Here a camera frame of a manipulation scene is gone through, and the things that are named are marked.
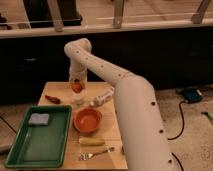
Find grey sponge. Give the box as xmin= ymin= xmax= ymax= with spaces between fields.
xmin=28 ymin=113 xmax=50 ymax=125

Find orange bowl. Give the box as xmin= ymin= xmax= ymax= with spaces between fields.
xmin=73 ymin=108 xmax=102 ymax=134

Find white plastic bottle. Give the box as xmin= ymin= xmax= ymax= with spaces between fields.
xmin=89 ymin=87 xmax=114 ymax=107

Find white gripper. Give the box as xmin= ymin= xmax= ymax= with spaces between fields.
xmin=69 ymin=61 xmax=87 ymax=89

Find blue device on floor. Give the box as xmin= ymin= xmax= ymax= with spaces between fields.
xmin=178 ymin=87 xmax=203 ymax=103

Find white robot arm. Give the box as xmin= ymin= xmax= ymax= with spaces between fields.
xmin=64 ymin=38 xmax=174 ymax=171

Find yellow corn cob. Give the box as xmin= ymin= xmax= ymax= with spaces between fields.
xmin=79 ymin=137 xmax=105 ymax=146

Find black cable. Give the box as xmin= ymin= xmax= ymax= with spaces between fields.
xmin=167 ymin=100 xmax=186 ymax=141

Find green plastic tray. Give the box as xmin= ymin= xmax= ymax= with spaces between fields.
xmin=5 ymin=106 xmax=72 ymax=169

